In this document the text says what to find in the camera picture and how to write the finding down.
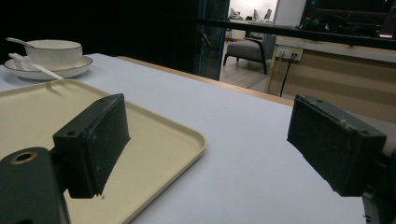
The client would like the white plate with dark rim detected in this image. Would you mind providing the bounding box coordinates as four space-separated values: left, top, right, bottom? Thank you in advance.
3 55 93 82

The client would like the black horizontal rail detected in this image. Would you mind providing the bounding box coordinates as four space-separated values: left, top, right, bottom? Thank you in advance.
199 18 396 50

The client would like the beige wooden counter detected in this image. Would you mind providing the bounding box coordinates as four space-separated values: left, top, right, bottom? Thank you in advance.
264 35 396 124

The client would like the white ribbed bowl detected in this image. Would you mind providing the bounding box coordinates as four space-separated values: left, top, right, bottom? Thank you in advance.
23 39 84 71

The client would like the pale blue table mat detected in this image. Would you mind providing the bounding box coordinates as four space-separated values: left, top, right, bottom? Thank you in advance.
0 52 396 224

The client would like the dark glass partition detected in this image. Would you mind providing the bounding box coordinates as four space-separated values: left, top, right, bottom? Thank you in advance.
195 0 232 81

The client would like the wall socket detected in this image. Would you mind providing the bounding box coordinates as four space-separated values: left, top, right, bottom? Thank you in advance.
276 46 304 62

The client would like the black power cable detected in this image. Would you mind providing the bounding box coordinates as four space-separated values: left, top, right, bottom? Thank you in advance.
278 53 297 98

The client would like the beige plastic tray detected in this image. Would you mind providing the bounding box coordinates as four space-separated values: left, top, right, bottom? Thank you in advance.
0 78 207 224

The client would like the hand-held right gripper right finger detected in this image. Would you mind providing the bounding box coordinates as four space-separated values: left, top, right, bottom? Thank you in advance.
286 93 388 198

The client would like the white ceramic spoon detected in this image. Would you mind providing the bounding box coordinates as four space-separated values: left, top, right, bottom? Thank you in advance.
5 36 34 49

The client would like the grey armchair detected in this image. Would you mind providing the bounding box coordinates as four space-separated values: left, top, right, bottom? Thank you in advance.
222 33 277 76

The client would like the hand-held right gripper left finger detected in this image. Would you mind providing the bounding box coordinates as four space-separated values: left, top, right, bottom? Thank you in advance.
51 92 132 200

